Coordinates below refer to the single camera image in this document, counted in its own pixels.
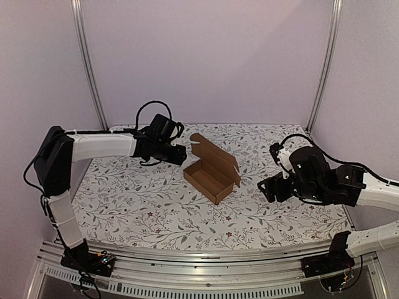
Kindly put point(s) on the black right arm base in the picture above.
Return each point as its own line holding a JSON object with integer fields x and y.
{"x": 335, "y": 259}

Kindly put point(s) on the aluminium frame post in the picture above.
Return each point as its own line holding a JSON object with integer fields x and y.
{"x": 327, "y": 62}
{"x": 77, "y": 13}

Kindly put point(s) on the right aluminium frame post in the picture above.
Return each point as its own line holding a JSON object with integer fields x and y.
{"x": 327, "y": 62}

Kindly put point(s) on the left aluminium frame post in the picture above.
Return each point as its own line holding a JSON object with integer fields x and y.
{"x": 77, "y": 13}

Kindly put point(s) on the aluminium front rail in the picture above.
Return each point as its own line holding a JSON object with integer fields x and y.
{"x": 254, "y": 273}

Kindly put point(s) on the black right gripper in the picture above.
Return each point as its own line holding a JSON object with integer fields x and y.
{"x": 274, "y": 187}

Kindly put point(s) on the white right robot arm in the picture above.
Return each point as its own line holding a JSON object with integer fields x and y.
{"x": 345, "y": 185}

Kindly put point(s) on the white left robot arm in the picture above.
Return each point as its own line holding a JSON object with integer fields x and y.
{"x": 61, "y": 149}

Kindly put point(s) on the brown cardboard paper box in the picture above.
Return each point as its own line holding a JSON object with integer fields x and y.
{"x": 215, "y": 173}

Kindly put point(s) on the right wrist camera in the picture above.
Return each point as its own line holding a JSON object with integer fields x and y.
{"x": 306, "y": 163}

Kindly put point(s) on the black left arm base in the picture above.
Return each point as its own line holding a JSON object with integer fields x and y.
{"x": 79, "y": 258}

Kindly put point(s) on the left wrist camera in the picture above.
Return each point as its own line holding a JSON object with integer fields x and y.
{"x": 164, "y": 129}

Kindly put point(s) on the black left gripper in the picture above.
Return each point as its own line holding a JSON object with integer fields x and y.
{"x": 178, "y": 158}

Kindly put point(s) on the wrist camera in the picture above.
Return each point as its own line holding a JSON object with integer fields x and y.
{"x": 306, "y": 163}
{"x": 164, "y": 129}

